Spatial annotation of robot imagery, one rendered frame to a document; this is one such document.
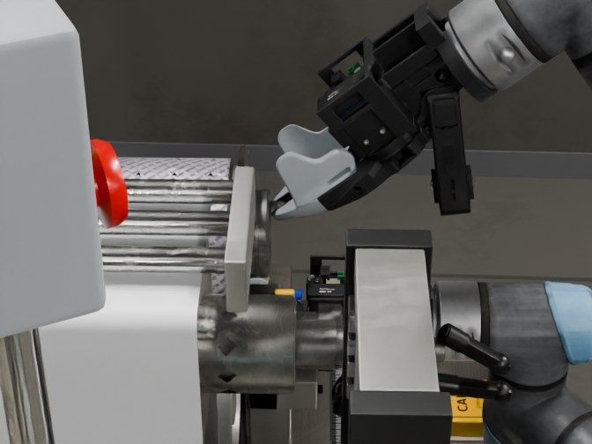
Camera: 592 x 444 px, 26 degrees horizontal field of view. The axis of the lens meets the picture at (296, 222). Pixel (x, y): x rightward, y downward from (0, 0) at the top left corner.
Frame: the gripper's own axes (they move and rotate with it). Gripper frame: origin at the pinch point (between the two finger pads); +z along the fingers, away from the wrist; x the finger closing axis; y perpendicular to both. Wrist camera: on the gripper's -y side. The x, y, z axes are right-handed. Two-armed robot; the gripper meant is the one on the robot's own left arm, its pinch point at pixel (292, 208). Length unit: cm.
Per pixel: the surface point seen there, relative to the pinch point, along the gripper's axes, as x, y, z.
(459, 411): -13.0, -37.8, 8.7
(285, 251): -173, -94, 86
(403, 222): -187, -113, 63
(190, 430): 36.2, 9.7, -1.8
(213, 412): 19.3, -0.8, 7.7
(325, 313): 5.0, -7.4, 2.4
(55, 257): 59, 32, -19
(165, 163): 0.0, 10.0, 5.3
